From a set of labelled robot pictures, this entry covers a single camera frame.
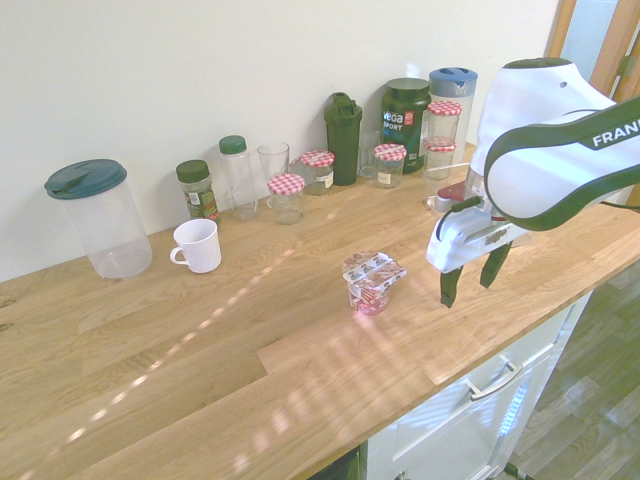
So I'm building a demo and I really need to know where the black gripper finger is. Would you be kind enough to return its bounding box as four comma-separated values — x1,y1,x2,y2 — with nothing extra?
439,267,462,309
479,241,513,289

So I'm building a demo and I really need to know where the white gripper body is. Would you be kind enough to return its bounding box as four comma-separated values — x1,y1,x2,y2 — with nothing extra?
425,196,532,274

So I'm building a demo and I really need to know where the red cereal cup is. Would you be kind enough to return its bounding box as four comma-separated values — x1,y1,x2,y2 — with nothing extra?
340,251,407,319

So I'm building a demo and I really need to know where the clear container with teal lid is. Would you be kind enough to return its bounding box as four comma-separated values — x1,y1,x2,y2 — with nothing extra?
43,158,154,280

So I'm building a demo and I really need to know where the red and silver kitchen gadget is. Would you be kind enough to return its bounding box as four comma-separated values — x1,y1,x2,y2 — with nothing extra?
420,163,474,215

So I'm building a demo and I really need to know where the glass jar with checkered lid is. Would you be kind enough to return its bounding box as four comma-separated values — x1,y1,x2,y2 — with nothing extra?
422,141,458,189
425,100,463,147
373,143,408,190
266,174,306,226
299,149,336,196

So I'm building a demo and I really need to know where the white cabinet drawer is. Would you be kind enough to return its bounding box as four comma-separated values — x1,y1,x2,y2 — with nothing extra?
367,294,591,480

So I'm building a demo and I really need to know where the Vega Sport protein tub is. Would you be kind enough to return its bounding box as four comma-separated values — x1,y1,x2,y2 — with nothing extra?
381,77,433,175

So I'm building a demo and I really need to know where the short clear drinking glass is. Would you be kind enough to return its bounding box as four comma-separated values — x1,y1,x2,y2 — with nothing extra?
356,130,383,178

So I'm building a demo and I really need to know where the clear pitcher with blue lid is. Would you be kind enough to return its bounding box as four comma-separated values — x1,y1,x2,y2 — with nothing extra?
428,66,479,167

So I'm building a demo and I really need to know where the dark green shaker bottle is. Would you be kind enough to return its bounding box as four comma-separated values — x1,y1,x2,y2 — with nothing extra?
322,91,363,187

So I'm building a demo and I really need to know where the tall clear drinking glass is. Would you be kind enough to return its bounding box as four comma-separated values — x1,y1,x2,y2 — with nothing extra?
256,141,291,210

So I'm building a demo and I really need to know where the clear bottle with green cap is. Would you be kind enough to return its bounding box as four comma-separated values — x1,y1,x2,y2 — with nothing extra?
218,135,260,222

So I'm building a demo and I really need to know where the white ceramic mug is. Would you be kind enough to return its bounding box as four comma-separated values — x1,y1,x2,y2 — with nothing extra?
169,218,223,275

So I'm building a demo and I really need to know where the spice jar with dark lid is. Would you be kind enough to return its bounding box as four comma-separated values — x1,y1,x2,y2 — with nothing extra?
175,159,222,225

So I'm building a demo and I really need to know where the silver drawer handle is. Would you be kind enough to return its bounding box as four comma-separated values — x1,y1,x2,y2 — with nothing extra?
467,361,524,402

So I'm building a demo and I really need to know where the wooden door frame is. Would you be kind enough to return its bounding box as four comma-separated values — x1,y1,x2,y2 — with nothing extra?
543,0,640,101

